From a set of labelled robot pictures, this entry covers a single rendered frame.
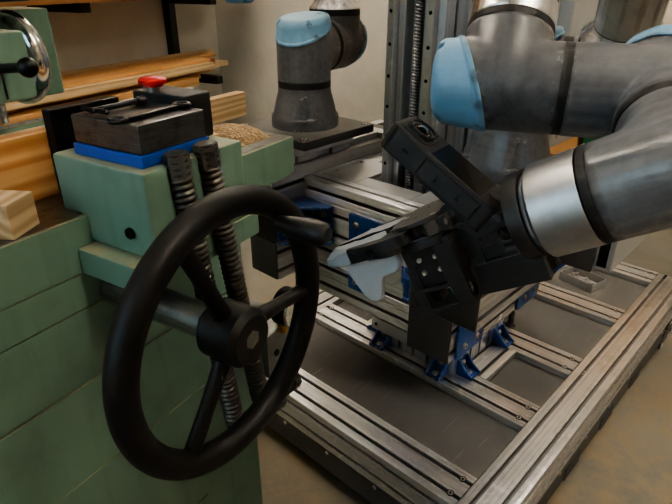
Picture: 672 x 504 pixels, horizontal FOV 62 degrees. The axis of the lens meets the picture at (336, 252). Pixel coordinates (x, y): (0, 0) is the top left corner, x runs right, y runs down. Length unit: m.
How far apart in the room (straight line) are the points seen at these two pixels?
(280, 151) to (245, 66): 3.76
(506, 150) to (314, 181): 0.45
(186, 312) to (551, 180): 0.36
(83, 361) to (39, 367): 0.05
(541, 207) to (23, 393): 0.52
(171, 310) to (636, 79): 0.45
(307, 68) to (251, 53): 3.34
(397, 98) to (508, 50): 0.71
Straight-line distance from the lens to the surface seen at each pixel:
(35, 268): 0.62
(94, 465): 0.77
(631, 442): 1.77
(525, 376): 1.53
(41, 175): 0.70
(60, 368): 0.67
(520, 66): 0.49
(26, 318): 0.63
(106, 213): 0.61
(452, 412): 1.38
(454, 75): 0.49
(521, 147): 0.95
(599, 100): 0.49
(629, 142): 0.42
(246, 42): 4.57
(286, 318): 0.86
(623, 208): 0.42
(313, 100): 1.24
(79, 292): 0.65
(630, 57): 0.50
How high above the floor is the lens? 1.12
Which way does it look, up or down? 26 degrees down
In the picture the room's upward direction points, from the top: straight up
